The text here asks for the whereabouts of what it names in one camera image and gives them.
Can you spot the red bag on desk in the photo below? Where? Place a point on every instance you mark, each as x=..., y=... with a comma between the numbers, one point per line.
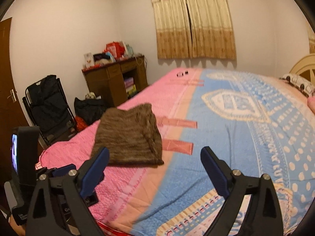
x=116, y=48

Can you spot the black folding chair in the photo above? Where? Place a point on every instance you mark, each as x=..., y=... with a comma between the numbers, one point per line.
x=47, y=107

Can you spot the brown wooden door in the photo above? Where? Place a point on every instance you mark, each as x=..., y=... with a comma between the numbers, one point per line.
x=11, y=113

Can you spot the brown knitted sweater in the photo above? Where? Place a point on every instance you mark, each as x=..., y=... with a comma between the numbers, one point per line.
x=131, y=136

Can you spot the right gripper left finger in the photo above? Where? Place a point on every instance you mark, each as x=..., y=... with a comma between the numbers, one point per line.
x=46, y=215

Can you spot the pink and blue bedspread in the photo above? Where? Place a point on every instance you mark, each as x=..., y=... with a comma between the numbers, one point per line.
x=256, y=124

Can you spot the dark wooden desk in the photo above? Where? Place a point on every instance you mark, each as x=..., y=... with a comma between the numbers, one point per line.
x=107, y=81

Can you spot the beige patterned curtain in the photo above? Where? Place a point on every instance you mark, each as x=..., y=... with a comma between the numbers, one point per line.
x=189, y=29

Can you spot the black bag on floor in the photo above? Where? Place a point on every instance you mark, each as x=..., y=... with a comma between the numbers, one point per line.
x=90, y=110

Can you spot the red item on floor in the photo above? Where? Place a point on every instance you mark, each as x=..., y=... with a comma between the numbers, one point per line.
x=80, y=124

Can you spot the cream wooden headboard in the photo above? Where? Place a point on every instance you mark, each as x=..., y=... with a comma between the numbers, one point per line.
x=305, y=68

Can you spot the white patterned pillow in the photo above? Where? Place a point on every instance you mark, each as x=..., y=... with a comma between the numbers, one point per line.
x=300, y=83

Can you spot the pink pillow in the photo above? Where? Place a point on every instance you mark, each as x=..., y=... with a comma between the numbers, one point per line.
x=311, y=103

